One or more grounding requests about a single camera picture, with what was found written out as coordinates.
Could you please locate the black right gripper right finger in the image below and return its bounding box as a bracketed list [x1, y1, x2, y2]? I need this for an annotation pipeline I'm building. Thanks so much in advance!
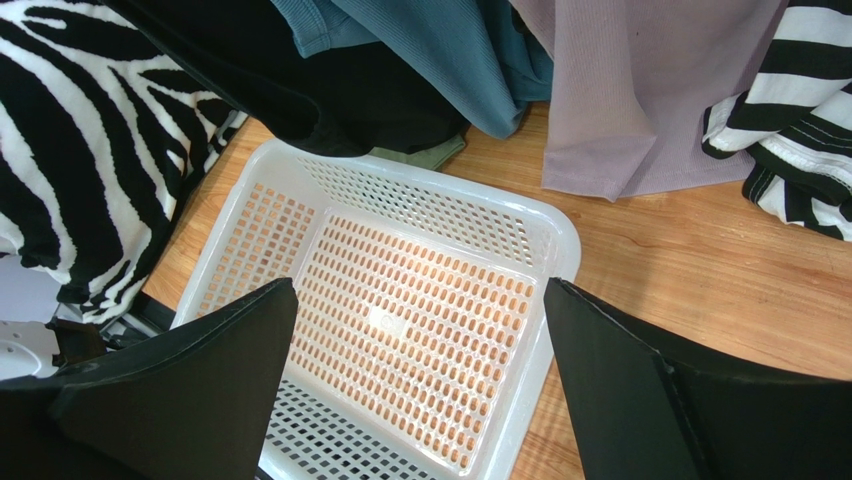
[544, 278, 851, 479]

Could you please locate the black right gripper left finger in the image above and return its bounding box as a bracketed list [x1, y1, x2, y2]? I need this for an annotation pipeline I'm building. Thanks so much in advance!
[1, 278, 298, 479]

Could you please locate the green tank top navy trim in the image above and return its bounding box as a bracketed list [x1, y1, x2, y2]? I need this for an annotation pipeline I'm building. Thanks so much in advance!
[370, 134, 466, 171]

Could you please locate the black white striped tank top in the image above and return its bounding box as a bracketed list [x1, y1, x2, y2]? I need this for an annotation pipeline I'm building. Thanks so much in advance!
[702, 1, 851, 241]

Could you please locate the lilac ribbed tank top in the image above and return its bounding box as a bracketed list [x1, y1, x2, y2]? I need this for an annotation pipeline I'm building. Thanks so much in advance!
[514, 1, 785, 200]

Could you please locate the blue ribbed tank top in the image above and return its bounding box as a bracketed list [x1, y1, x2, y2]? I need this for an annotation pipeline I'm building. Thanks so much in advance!
[274, 0, 554, 139]

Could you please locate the white perforated plastic basket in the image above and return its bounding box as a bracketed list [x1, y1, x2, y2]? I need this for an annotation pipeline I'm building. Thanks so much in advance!
[174, 140, 581, 479]

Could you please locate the zebra print blanket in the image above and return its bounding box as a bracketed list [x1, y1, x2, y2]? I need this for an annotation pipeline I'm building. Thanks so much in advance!
[1, 1, 246, 324]

